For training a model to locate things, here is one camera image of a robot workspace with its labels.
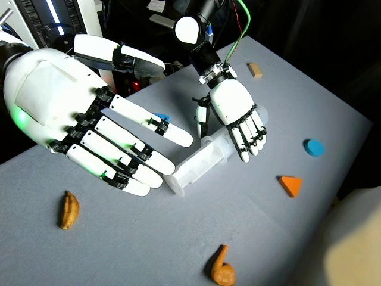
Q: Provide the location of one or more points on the small blue block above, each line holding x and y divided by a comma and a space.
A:
163, 116

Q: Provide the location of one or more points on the brown toy croissant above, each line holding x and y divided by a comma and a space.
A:
69, 211

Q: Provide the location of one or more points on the large clear plastic syringe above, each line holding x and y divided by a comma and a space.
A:
202, 162

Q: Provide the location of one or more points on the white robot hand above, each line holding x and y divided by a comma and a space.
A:
50, 89
232, 101

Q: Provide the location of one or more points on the grey table cloth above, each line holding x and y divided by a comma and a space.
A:
149, 232

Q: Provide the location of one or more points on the grey power adapter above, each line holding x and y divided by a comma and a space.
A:
162, 20

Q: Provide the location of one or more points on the brown toy chicken drumstick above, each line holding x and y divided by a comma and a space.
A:
223, 272

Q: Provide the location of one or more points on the orange triangle block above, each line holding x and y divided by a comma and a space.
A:
291, 184

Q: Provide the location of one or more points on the blue round block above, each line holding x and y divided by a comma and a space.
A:
314, 148

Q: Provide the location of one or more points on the wooden rectangular block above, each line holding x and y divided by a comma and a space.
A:
255, 70

